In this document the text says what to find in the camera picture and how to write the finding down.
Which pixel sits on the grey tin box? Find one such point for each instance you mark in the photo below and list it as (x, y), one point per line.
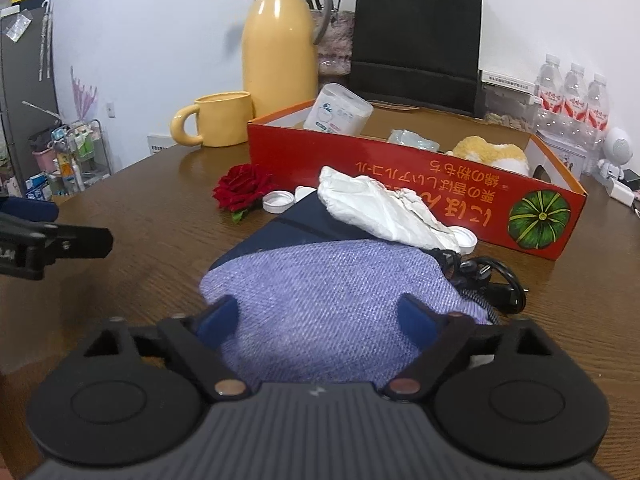
(565, 155)

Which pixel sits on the yellow white plush sheep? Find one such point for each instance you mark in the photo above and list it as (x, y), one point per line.
(495, 152)

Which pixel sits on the white wall vent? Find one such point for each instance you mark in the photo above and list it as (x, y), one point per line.
(161, 142)

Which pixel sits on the purple flower wall sticker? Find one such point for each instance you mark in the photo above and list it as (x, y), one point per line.
(82, 95)

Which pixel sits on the yellow thermos jug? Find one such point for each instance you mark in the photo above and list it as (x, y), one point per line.
(280, 50)

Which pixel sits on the white wipes packet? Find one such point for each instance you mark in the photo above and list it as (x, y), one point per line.
(335, 110)

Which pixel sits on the yellow mug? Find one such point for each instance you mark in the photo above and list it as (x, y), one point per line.
(225, 120)

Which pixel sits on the purple fabric pouch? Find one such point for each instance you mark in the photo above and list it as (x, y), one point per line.
(325, 300)

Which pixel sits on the fuzzy pink vase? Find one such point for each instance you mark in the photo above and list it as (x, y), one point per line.
(335, 45)

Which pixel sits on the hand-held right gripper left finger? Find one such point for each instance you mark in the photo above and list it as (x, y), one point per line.
(217, 321)

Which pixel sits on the clear nut container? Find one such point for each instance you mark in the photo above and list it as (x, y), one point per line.
(505, 107)

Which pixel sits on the white crumpled cloth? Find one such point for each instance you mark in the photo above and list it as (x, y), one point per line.
(380, 210)

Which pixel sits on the pink plastic basket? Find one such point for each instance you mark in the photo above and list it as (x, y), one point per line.
(44, 157)

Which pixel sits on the pearly plastic bag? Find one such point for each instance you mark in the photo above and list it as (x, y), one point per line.
(410, 139)

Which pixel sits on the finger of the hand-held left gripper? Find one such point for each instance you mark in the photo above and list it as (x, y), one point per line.
(80, 245)
(30, 208)

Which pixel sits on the wall outlet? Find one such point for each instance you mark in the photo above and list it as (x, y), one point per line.
(110, 109)

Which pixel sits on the black charger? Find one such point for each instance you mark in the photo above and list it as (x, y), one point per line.
(632, 179)

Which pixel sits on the black paper bag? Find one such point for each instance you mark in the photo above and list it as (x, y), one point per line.
(415, 35)

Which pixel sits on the grey cabinet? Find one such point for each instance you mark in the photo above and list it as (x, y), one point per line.
(25, 85)

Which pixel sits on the red rose flower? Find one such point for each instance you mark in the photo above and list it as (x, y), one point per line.
(242, 187)

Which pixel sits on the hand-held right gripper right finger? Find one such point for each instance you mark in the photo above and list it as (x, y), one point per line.
(417, 322)

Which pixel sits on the white charger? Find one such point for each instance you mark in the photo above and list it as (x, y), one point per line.
(621, 191)

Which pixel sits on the white robot speaker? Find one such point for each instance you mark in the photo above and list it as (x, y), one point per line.
(617, 150)

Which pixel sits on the red cardboard box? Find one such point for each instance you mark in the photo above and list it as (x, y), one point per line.
(400, 175)

